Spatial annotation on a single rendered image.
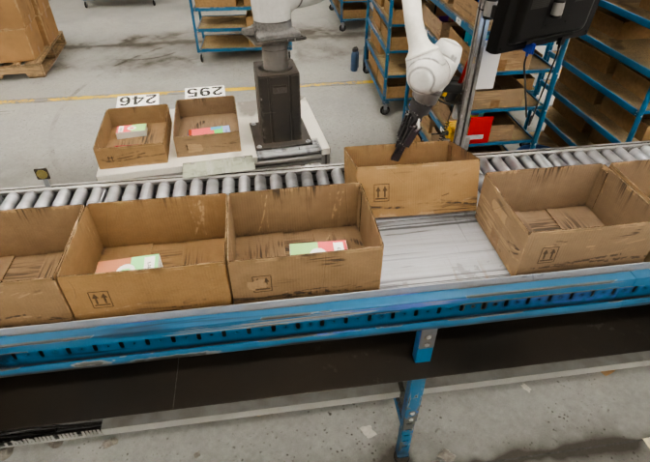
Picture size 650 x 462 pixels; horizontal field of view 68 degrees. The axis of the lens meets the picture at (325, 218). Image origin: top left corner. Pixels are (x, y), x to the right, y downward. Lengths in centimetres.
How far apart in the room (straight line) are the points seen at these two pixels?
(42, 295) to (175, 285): 31
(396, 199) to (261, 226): 43
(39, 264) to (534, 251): 139
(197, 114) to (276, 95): 55
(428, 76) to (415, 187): 34
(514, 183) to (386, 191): 40
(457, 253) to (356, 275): 36
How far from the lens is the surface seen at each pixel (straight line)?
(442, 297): 131
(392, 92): 417
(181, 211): 146
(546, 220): 170
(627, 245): 157
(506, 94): 272
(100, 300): 132
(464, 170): 157
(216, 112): 254
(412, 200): 154
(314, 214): 148
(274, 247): 145
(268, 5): 204
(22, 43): 564
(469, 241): 155
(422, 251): 147
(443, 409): 219
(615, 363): 221
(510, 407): 228
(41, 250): 165
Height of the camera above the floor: 185
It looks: 38 degrees down
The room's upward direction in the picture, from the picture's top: straight up
